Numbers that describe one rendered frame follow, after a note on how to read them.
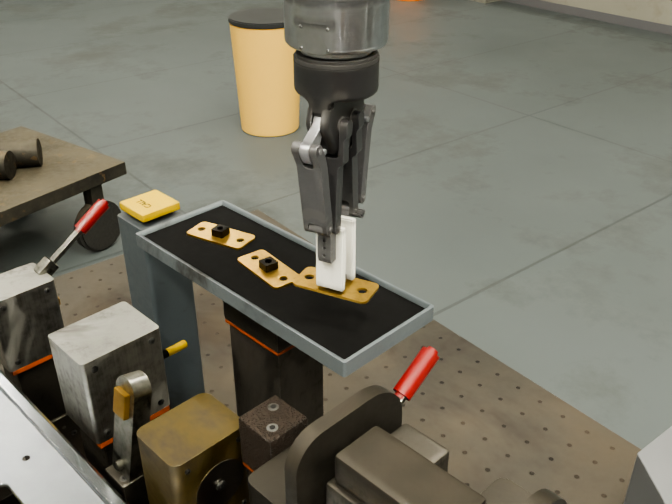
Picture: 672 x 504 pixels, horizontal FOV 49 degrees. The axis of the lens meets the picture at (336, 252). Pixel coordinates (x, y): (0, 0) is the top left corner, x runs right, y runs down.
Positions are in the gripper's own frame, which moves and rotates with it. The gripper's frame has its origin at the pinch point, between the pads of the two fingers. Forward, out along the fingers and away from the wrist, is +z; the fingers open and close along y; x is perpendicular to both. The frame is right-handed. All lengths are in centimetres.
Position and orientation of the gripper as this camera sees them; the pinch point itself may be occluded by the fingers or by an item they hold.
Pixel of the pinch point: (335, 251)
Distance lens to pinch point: 74.1
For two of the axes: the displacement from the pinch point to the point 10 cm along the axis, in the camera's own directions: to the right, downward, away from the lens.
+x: 9.0, 2.2, -3.8
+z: 0.0, 8.7, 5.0
